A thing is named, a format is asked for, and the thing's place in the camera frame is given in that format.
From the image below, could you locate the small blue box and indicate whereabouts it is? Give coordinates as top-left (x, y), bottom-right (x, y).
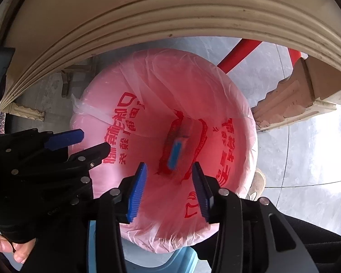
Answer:
top-left (166, 118), bottom-right (195, 169)

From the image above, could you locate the beige shoe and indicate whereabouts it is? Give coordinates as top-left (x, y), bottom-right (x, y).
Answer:
top-left (246, 168), bottom-right (266, 201)

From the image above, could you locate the person's black trouser leg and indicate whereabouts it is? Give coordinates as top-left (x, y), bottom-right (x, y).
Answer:
top-left (281, 213), bottom-right (341, 273)

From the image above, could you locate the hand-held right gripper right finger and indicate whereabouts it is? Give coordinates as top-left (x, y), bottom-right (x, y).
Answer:
top-left (192, 162), bottom-right (320, 273)

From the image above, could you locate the red plastic stool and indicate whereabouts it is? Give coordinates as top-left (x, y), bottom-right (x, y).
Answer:
top-left (217, 38), bottom-right (309, 74)

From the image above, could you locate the waste bin with pink bag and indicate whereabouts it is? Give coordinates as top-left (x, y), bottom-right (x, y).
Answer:
top-left (70, 48), bottom-right (259, 255)

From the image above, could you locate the light blue plastic stool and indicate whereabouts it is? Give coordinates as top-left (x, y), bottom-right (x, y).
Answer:
top-left (87, 222), bottom-right (199, 273)

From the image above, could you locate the person's left hand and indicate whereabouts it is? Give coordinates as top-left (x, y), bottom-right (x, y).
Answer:
top-left (0, 222), bottom-right (37, 264)

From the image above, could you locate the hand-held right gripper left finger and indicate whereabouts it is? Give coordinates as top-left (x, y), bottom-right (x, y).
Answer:
top-left (87, 162), bottom-right (148, 273)

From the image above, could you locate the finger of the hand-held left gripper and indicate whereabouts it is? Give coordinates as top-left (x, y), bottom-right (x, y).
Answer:
top-left (0, 129), bottom-right (85, 154)
top-left (11, 142), bottom-right (112, 190)

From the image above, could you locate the grey metal frame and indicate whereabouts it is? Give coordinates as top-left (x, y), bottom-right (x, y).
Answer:
top-left (60, 57), bottom-right (100, 98)

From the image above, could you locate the cream carved table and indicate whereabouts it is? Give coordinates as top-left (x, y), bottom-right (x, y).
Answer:
top-left (0, 0), bottom-right (341, 133)

